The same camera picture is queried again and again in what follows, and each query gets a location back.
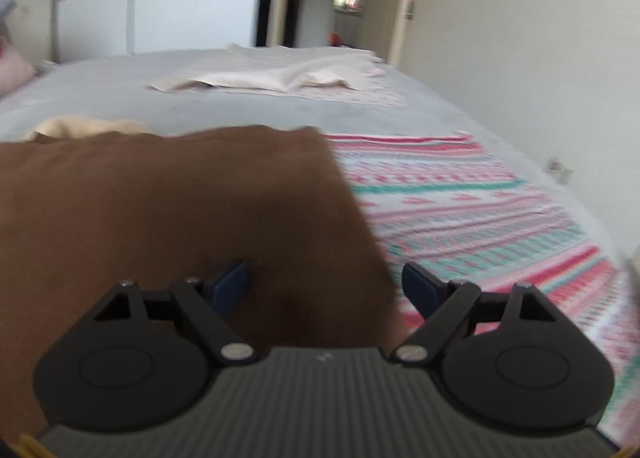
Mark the pink pillow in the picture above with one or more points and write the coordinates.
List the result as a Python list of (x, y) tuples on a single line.
[(12, 71)]

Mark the cream door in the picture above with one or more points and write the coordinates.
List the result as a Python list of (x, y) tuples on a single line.
[(382, 18)]

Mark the striped patterned blanket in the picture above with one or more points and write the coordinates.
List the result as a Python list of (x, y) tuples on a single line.
[(475, 218)]

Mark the white cloth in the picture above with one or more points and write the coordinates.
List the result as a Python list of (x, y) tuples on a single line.
[(300, 73)]

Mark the brown jacket with fur collar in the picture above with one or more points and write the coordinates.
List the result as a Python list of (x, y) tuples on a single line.
[(175, 203)]

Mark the bed with grey sheet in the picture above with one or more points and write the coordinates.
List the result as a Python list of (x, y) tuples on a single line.
[(100, 83)]

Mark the white and grey wardrobe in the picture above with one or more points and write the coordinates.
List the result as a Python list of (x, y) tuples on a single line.
[(190, 13)]

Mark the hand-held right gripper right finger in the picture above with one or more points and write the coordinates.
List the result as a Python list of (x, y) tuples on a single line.
[(422, 289)]

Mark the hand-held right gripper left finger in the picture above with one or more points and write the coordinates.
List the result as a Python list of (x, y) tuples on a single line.
[(231, 289)]

